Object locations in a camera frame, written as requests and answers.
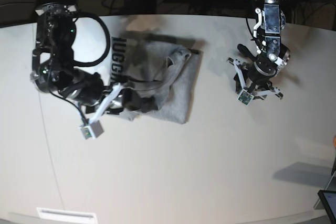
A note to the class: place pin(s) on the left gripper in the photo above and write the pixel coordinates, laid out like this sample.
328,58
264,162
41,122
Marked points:
254,78

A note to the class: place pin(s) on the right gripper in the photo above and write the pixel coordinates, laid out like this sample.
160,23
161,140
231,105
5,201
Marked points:
85,89

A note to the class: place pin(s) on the grey T-shirt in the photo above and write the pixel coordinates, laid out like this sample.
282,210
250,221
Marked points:
162,73

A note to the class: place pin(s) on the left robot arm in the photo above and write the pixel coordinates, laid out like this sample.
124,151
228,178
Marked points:
266,33

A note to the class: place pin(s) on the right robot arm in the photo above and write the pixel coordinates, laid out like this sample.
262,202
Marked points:
54,69

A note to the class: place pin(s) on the orange object at edge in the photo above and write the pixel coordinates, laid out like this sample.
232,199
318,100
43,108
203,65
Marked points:
334,141

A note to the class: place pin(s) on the white paper label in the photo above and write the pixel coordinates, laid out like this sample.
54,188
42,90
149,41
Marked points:
66,216

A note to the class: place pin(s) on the black tablet screen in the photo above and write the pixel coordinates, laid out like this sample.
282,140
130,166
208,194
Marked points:
327,199

